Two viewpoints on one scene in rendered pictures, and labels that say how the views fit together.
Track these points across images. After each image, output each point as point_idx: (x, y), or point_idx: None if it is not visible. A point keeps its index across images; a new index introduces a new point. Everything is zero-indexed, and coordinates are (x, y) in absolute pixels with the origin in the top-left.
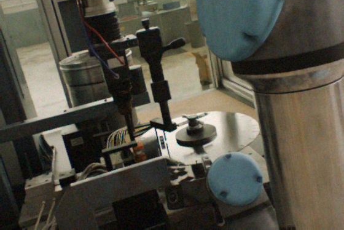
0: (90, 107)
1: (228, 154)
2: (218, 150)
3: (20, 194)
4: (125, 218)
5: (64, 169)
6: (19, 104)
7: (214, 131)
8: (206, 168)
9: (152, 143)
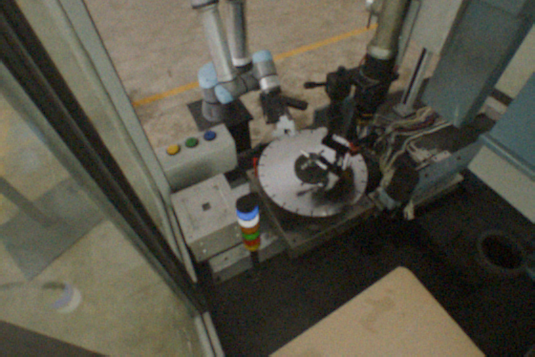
0: (433, 163)
1: (263, 50)
2: (287, 143)
3: (518, 228)
4: None
5: (516, 277)
6: None
7: (294, 163)
8: (286, 104)
9: (347, 159)
